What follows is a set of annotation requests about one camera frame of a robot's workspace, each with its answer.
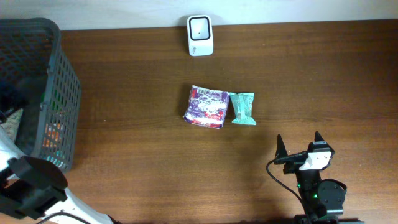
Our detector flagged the purple tissue pack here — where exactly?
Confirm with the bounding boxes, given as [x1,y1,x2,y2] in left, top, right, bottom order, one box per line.
[183,85,229,129]

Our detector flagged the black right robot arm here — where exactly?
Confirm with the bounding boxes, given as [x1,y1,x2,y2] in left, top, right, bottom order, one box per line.
[266,131,362,223]

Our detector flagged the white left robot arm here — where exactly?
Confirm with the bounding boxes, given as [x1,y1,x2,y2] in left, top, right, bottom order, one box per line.
[1,129,118,224]

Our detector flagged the dark grey plastic basket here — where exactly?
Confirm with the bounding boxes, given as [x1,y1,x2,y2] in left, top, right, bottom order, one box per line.
[1,18,81,173]

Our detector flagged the white barcode scanner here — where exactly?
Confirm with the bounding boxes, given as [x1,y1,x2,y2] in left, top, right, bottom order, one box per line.
[186,15,214,57]

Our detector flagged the teal snack packet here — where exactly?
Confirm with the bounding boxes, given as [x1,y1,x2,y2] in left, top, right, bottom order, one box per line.
[229,92,256,126]

